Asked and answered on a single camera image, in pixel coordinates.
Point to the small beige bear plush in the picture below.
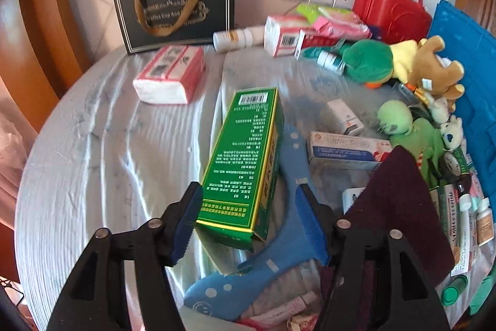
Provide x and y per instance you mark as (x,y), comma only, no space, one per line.
(440,110)

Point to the white bottle beige label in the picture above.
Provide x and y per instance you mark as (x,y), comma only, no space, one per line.
(484,222)

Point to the blue white-dotted sock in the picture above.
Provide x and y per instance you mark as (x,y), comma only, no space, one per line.
(224,288)

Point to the green capped tube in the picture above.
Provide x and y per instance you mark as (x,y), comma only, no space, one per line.
(455,290)

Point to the pink tube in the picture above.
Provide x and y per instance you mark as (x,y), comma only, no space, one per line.
(286,309)

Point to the pink wet wipes pack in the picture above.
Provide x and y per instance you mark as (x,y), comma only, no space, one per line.
(345,26)

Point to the green printed carton box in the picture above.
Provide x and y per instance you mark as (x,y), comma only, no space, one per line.
(240,160)

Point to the maroon cloth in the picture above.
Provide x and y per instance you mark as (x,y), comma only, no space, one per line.
(399,207)

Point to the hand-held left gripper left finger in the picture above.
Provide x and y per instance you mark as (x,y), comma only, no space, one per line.
(190,222)

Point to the white blue box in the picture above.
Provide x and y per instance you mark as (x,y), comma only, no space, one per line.
(350,199)

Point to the pink curtain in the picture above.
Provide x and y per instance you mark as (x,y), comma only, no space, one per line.
(9,102)

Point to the teal tube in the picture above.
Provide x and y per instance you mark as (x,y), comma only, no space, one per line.
(316,52)

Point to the white pill bottle orange label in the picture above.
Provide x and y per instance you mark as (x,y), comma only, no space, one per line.
(228,40)

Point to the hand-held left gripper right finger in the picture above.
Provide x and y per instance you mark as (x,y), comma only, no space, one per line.
(310,226)

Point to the green yellow duck plush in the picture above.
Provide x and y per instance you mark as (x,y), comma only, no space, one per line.
(368,59)

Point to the small white bear plush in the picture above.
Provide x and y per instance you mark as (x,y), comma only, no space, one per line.
(451,131)

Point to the green wet wipes pack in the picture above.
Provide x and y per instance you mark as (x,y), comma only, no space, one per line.
(308,10)

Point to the small white medicine box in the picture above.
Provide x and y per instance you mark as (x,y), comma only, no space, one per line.
(345,117)

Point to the blue plastic crate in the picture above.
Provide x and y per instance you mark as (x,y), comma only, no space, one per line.
(472,51)

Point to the brown bear plush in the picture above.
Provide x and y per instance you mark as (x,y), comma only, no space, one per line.
(434,71)

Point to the teal plastic item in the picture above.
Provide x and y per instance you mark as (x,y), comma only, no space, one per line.
(484,296)

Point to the long white medicine box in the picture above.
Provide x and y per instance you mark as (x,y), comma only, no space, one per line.
(341,148)

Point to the red white carton box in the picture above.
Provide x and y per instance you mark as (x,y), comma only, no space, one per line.
(321,42)

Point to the pale green frog plush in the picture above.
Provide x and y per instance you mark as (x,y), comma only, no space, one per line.
(399,119)

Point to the small pink white tissue pack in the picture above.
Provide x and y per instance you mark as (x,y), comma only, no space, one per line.
(279,36)

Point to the red plastic toy suitcase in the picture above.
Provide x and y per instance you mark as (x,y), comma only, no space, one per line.
(387,13)

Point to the green white small bottle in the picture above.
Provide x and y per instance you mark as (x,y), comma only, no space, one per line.
(329,61)

